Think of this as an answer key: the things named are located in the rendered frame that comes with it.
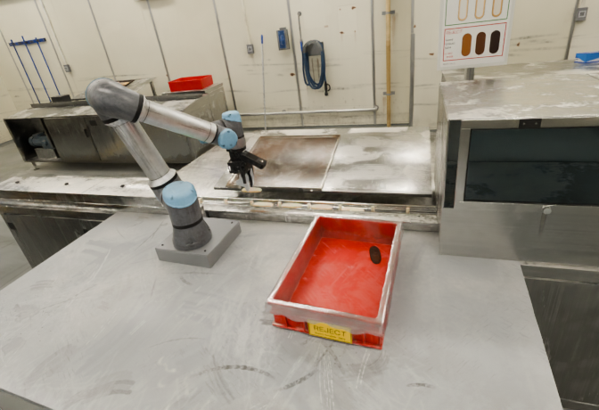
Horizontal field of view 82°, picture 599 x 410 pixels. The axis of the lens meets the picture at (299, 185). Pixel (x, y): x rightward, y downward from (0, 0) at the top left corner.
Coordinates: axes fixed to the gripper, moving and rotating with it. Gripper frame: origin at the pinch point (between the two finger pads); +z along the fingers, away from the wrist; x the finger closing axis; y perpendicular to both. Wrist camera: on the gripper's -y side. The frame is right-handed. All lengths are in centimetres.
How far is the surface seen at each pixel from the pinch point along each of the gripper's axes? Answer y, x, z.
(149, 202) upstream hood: 52, 10, 5
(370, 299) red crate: -60, 48, 11
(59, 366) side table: 22, 89, 11
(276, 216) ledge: -15.1, 9.9, 8.6
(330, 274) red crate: -45, 39, 11
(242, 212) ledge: 1.6, 9.8, 7.8
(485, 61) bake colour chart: -104, -74, -35
